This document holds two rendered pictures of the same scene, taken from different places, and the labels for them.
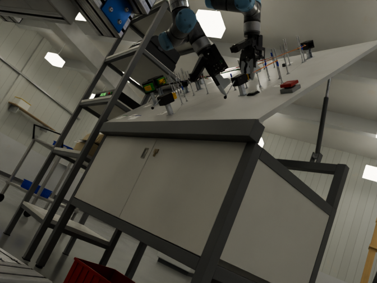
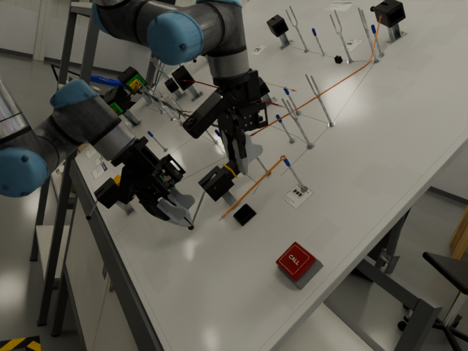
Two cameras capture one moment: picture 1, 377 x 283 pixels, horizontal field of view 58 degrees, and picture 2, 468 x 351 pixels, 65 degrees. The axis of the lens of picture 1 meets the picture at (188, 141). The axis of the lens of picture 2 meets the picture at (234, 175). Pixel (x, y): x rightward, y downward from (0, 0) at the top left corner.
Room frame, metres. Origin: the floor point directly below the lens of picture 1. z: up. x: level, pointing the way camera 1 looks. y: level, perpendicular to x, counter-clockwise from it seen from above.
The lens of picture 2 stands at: (0.59, -0.11, 1.38)
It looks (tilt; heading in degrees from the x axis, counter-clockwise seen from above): 15 degrees down; 359
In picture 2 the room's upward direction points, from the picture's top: 17 degrees clockwise
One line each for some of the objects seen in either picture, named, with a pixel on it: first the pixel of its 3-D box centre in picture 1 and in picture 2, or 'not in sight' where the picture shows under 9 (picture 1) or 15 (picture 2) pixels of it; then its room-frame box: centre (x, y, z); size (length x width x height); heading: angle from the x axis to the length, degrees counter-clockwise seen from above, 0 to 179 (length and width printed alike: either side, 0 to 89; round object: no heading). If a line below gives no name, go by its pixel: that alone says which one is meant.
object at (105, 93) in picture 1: (122, 107); (110, 97); (2.31, 0.53, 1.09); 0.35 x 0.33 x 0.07; 35
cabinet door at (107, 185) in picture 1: (113, 170); (87, 259); (1.75, 0.29, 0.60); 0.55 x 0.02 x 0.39; 35
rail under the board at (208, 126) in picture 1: (158, 129); (111, 242); (1.51, 0.15, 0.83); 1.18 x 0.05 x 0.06; 35
